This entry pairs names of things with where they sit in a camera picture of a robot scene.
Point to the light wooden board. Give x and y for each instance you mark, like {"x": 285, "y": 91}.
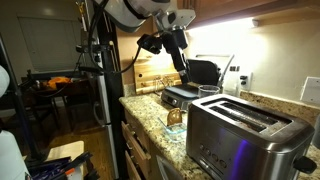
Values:
{"x": 146, "y": 76}

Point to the wooden counter drawers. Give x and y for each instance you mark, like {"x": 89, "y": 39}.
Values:
{"x": 136, "y": 146}

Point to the black tripod stand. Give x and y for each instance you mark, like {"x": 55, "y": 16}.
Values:
{"x": 23, "y": 113}

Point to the black blue gear pile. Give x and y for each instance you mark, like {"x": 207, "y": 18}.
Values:
{"x": 56, "y": 166}

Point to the bright under-cabinet light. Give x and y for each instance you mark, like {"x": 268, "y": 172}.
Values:
{"x": 226, "y": 26}

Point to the clear glass rectangular bowl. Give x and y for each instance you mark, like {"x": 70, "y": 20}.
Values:
{"x": 175, "y": 133}

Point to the dark dining table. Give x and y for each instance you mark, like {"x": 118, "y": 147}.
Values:
{"x": 36, "y": 76}

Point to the orange cloth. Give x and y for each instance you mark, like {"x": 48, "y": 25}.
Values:
{"x": 58, "y": 82}

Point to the white rounded housing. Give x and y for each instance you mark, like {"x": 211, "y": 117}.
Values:
{"x": 10, "y": 156}
{"x": 3, "y": 81}

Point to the black panini grill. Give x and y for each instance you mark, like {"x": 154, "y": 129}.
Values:
{"x": 203, "y": 71}

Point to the light wooden stool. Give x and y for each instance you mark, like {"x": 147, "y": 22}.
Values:
{"x": 65, "y": 150}

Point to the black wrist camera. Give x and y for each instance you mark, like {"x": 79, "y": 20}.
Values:
{"x": 150, "y": 43}

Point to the dark grey water bottle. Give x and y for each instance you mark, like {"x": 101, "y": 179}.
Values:
{"x": 316, "y": 131}

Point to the stainless dishwasher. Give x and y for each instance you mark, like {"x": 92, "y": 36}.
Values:
{"x": 168, "y": 170}

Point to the clear bottle white cap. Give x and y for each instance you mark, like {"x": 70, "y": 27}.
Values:
{"x": 230, "y": 85}

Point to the white switch plate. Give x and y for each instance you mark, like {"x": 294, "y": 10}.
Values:
{"x": 311, "y": 90}

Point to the window with white blinds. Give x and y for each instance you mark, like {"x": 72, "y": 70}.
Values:
{"x": 50, "y": 43}

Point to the stainless steel refrigerator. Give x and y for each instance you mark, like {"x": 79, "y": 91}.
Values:
{"x": 102, "y": 100}

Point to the clear drinking glass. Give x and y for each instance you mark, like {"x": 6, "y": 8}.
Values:
{"x": 209, "y": 91}

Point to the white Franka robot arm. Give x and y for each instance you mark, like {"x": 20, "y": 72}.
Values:
{"x": 126, "y": 16}

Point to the wooden upper cabinet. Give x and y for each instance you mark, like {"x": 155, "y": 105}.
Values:
{"x": 233, "y": 6}

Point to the stainless steel two-slot toaster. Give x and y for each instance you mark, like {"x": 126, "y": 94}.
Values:
{"x": 233, "y": 150}

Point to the dark wooden chair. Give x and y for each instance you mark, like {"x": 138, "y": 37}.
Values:
{"x": 80, "y": 100}

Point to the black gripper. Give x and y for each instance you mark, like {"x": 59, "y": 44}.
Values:
{"x": 175, "y": 41}

